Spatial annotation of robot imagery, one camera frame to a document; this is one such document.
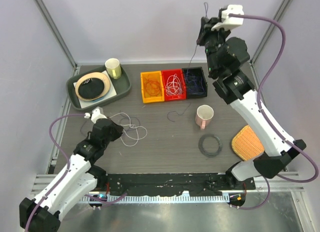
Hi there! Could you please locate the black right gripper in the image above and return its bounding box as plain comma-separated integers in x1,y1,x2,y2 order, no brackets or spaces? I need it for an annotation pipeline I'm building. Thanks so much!
197,17,232,76

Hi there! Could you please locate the orange thin cable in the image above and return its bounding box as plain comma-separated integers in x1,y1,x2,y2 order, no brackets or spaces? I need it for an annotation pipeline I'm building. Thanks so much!
143,76,163,97

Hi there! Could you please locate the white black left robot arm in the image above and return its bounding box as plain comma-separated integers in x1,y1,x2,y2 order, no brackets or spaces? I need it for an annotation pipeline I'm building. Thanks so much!
19,118,124,232

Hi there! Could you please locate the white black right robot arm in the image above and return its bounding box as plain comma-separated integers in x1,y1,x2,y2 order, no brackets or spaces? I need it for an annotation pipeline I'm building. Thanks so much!
196,17,307,190

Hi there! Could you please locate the white square board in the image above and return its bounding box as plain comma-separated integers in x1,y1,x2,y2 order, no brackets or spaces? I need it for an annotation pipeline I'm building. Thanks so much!
72,71,117,109

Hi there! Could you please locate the black round disc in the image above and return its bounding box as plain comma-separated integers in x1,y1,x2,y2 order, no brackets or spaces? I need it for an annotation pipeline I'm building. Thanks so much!
78,78,105,100

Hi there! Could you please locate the black plastic bin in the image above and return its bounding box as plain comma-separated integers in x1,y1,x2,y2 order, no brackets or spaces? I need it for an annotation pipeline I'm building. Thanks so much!
182,67,208,99

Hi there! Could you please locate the dark green plastic tray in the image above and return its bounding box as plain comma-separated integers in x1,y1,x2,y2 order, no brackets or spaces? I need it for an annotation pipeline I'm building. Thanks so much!
66,66,132,112

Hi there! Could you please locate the red plastic bin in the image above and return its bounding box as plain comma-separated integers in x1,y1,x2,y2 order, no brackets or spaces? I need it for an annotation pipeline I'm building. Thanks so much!
161,69,187,101

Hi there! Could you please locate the beige wooden plate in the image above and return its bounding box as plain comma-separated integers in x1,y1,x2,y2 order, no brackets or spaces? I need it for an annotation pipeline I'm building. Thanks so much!
75,72,111,101

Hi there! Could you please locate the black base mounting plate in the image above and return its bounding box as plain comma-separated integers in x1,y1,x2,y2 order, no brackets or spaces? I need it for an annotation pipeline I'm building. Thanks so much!
106,173,256,197

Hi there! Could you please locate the yellow plastic bin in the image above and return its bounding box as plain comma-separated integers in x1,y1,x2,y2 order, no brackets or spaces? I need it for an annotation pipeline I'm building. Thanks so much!
140,71,165,104

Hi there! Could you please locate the cream yellow cup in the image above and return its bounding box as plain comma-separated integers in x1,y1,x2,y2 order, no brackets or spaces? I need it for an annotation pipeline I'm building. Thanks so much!
104,58,122,79

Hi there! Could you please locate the pink white mug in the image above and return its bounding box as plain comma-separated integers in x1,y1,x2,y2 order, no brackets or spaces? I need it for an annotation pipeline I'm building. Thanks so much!
195,105,214,130

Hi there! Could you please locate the orange woven mat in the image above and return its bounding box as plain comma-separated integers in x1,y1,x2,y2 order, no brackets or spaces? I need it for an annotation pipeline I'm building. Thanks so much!
231,125,265,161

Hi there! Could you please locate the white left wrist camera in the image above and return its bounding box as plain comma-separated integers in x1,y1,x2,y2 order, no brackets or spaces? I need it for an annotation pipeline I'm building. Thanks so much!
84,107,107,124

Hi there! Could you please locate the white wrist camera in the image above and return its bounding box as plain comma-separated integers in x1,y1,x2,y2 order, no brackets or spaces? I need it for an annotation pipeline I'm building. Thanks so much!
84,107,107,124
211,4,244,31

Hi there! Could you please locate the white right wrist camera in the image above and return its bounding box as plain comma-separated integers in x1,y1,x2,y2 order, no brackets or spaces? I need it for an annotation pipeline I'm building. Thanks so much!
211,4,244,31

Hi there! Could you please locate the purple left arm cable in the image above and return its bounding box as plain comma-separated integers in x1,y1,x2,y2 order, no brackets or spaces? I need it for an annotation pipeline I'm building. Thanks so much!
23,113,128,232

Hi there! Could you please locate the short dark purple cable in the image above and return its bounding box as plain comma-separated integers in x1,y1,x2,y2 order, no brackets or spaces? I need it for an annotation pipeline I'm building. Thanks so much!
166,103,192,123

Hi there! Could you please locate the aluminium corner post right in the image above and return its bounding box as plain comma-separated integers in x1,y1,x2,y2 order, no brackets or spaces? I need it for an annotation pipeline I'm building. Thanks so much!
250,0,293,65

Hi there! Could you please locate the aluminium corner post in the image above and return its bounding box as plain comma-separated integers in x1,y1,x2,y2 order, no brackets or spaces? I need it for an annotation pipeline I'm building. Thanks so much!
34,0,77,68
250,0,293,65

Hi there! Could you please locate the grey coiled cable ring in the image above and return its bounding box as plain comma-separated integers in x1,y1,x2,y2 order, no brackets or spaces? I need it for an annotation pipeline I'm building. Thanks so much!
198,133,223,158

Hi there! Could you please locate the aluminium corner post left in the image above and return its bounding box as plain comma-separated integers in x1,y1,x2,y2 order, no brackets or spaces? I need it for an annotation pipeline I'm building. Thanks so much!
34,0,77,68

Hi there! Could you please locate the aluminium rail frame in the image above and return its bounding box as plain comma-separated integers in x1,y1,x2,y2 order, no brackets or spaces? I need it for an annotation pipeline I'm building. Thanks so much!
31,171,305,204

